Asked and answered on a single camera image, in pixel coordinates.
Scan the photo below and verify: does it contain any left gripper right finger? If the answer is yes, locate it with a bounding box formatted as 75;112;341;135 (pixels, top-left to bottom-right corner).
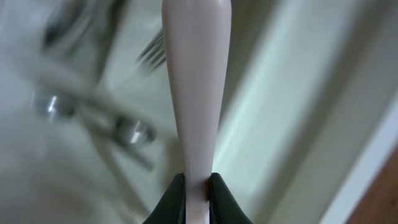
209;172;252;224

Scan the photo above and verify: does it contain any pink white spoon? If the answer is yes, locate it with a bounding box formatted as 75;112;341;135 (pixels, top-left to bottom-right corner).
162;0;231;223

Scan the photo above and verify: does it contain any silver fork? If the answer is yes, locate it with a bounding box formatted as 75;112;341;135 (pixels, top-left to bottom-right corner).
136;29;166;73

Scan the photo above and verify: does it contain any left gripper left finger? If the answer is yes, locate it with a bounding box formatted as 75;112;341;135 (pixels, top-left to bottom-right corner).
143;173;186;224

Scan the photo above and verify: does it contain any small silver teaspoon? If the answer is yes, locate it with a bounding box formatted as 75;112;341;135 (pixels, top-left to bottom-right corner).
80;103;156;170

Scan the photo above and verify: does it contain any small teaspoon dark handle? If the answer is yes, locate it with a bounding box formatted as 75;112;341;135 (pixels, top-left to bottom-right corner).
30;89;150;215

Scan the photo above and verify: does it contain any white plastic cutlery tray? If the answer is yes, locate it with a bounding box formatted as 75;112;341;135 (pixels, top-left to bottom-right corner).
1;0;397;223

